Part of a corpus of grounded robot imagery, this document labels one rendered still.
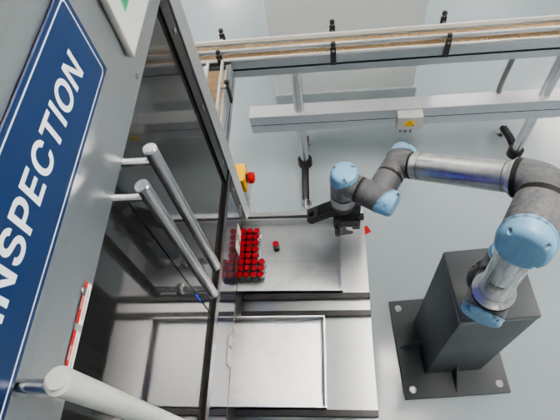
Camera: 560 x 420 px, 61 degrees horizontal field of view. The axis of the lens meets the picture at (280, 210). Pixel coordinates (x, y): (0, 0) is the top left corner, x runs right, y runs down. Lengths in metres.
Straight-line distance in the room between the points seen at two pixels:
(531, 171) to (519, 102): 1.37
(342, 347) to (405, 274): 1.11
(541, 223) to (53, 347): 0.89
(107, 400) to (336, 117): 2.03
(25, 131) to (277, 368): 1.12
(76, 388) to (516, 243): 0.88
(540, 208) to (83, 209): 0.86
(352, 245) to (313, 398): 0.50
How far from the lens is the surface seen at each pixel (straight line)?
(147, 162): 0.69
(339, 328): 1.50
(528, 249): 1.10
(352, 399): 1.46
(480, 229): 2.72
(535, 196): 1.12
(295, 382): 1.46
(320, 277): 1.55
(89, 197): 0.62
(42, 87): 0.56
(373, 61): 2.12
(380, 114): 2.40
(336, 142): 2.96
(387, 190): 1.28
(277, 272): 1.57
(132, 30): 0.77
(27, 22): 0.56
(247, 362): 1.49
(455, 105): 2.45
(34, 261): 0.52
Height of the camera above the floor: 2.32
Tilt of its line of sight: 59 degrees down
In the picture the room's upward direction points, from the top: 12 degrees counter-clockwise
